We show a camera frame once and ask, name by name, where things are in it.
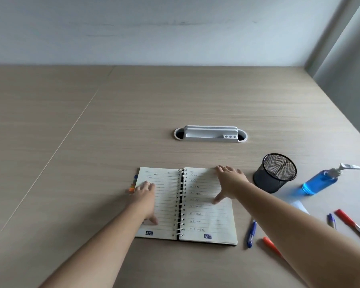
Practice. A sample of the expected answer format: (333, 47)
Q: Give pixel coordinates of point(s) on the coloured index tabs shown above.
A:
(133, 184)

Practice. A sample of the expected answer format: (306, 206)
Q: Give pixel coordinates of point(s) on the red and white marker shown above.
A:
(352, 224)

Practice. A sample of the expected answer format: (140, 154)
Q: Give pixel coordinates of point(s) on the blue liquid pump bottle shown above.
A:
(318, 182)

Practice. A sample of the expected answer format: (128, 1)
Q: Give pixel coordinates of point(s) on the person's right thumb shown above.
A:
(219, 198)

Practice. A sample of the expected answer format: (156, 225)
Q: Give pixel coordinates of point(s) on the orange pen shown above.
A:
(271, 245)

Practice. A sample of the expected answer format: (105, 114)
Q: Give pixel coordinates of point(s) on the person's right forearm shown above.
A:
(297, 233)

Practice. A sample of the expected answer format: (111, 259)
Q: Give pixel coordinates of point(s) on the person's right hand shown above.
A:
(234, 182)

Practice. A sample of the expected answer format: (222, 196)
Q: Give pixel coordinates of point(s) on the person's left forearm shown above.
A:
(102, 251)

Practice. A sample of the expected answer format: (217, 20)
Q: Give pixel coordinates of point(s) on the spiral lined notebook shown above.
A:
(202, 217)

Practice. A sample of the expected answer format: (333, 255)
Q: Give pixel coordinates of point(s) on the white paper sheet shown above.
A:
(300, 206)

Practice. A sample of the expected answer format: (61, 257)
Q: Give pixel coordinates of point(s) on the black mesh pen cup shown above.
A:
(273, 178)

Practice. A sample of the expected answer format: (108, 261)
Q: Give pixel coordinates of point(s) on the person's left hand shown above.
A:
(145, 200)

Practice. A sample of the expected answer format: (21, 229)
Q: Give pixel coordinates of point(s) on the person's left thumb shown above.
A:
(152, 220)

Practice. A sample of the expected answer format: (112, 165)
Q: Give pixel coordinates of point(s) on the blue and white pen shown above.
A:
(331, 220)

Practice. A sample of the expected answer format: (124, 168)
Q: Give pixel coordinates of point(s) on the blue ballpoint pen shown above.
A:
(251, 235)

